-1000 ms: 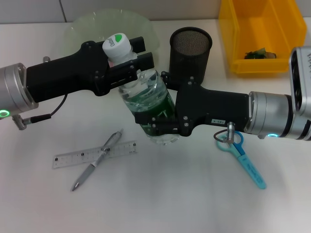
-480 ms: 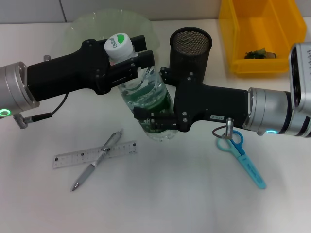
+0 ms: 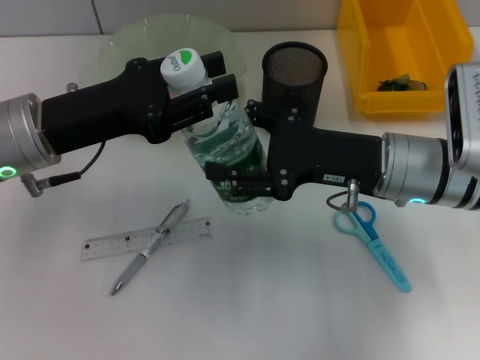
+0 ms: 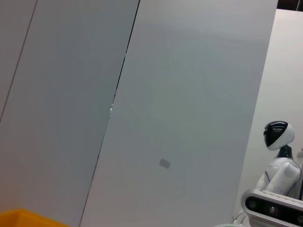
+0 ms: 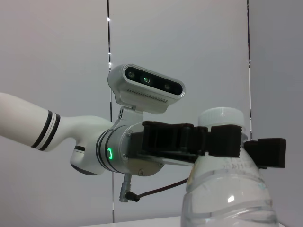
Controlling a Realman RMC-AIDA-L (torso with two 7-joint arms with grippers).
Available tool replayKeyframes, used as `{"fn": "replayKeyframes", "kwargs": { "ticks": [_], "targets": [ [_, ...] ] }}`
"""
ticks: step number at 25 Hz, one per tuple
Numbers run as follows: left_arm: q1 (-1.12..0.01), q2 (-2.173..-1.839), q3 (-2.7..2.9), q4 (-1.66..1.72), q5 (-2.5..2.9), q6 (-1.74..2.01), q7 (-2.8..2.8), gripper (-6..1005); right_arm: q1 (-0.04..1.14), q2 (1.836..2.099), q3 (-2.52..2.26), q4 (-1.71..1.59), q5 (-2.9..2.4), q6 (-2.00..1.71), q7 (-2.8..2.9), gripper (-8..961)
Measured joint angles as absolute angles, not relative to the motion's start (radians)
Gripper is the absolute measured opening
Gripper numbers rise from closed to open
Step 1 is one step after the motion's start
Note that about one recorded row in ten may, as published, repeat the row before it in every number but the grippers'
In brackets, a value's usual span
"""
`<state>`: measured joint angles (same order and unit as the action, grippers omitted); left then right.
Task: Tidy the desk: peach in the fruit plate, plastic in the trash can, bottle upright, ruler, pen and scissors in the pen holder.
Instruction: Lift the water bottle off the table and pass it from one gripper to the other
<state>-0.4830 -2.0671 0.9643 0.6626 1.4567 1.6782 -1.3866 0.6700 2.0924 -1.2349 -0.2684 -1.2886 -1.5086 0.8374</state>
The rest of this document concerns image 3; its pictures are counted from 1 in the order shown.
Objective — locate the silver ballpoint pen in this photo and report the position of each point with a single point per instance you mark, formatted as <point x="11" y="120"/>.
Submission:
<point x="138" y="258"/>

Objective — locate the clear plastic ruler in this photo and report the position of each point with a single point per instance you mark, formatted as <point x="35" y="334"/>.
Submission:
<point x="112" y="243"/>

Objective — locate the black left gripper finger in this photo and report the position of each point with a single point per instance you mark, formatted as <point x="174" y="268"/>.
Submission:
<point x="225" y="88"/>
<point x="216" y="63"/>

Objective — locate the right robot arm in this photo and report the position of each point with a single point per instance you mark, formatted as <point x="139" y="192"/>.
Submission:
<point x="412" y="165"/>

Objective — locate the black mesh pen holder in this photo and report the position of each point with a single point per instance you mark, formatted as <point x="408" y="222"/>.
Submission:
<point x="296" y="71"/>

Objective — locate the clear bottle green label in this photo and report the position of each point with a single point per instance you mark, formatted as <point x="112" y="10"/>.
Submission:
<point x="183" y="67"/>

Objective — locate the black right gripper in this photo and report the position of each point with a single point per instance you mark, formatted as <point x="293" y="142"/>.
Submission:
<point x="330" y="157"/>

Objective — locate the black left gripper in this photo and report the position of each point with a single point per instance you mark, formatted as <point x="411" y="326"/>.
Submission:
<point x="105" y="108"/>

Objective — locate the green glass fruit bowl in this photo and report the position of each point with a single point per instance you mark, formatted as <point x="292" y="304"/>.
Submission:
<point x="157" y="33"/>

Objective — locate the yellow plastic bin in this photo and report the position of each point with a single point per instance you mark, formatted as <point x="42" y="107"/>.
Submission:
<point x="405" y="48"/>

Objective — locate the blue scissors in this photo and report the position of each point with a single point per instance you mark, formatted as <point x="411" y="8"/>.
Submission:
<point x="375" y="240"/>

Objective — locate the green plastic wrapper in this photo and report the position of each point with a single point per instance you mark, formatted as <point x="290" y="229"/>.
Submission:
<point x="397" y="85"/>

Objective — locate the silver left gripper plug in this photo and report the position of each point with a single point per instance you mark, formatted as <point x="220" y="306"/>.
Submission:
<point x="73" y="87"/>

